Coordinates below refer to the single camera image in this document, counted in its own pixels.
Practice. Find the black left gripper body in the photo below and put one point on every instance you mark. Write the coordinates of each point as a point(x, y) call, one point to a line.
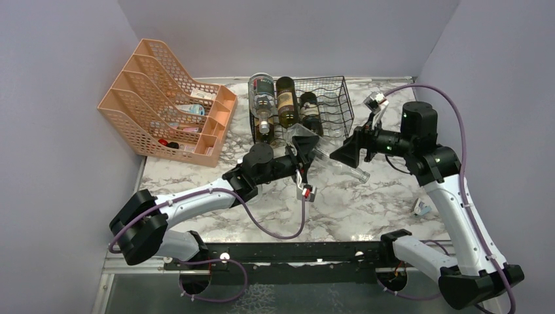
point(284, 167)

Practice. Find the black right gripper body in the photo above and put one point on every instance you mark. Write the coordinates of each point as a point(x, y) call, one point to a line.
point(384, 141)

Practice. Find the dark green wine bottle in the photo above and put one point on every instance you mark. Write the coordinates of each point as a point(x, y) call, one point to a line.
point(309, 113)

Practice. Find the green bottle silver foil neck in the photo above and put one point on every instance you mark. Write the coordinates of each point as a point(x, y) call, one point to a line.
point(287, 102)

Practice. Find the green labelled wine bottle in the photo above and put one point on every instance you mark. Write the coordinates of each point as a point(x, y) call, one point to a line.
point(264, 137)

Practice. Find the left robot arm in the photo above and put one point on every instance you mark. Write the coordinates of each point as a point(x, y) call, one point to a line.
point(142, 228)

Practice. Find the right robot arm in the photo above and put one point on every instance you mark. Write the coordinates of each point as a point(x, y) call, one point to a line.
point(478, 271)

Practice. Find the small blue white object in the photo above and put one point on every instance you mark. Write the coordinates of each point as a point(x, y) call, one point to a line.
point(420, 208)

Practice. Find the red and black small items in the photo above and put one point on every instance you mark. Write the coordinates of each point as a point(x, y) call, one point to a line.
point(169, 144)

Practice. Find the peach plastic file organizer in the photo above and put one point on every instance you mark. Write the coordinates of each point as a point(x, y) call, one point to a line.
point(154, 89)

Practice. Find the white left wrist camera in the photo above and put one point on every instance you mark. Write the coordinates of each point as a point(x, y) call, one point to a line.
point(304, 191)

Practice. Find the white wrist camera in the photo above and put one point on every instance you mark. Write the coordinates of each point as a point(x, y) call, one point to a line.
point(378, 104)
point(304, 191)

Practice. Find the black wire wine rack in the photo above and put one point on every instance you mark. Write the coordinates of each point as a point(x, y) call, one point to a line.
point(318, 86)

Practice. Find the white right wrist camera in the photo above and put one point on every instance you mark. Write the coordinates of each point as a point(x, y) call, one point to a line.
point(378, 104)

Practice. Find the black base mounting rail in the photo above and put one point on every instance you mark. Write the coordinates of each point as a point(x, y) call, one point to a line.
point(361, 262)

